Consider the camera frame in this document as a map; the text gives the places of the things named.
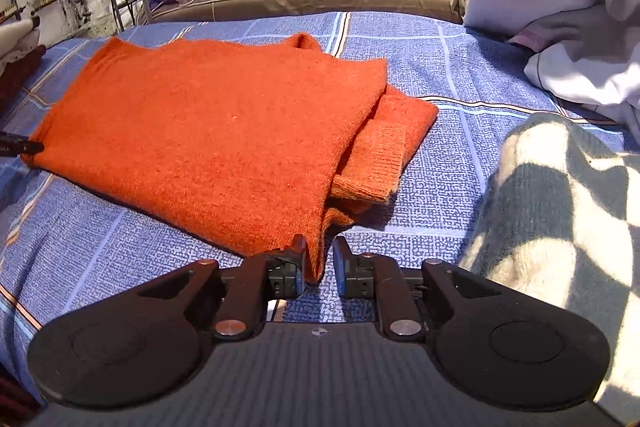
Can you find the dark red folded garment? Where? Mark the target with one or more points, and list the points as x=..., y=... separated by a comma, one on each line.
x=16, y=74

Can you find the beige folded garment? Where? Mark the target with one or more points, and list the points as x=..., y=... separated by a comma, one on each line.
x=17, y=40

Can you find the green white checkered garment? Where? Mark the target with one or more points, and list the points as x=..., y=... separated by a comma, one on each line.
x=560, y=223

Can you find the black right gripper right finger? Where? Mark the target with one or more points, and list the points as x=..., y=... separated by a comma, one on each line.
x=494, y=343

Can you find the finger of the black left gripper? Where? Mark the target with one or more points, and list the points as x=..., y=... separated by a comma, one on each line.
x=13, y=145

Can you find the orange knitted sweater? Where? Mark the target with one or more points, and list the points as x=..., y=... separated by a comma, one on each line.
x=243, y=146

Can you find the blue plaid bed sheet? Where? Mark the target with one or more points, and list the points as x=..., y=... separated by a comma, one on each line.
x=63, y=248

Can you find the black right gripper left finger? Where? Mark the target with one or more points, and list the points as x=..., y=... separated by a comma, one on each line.
x=143, y=343

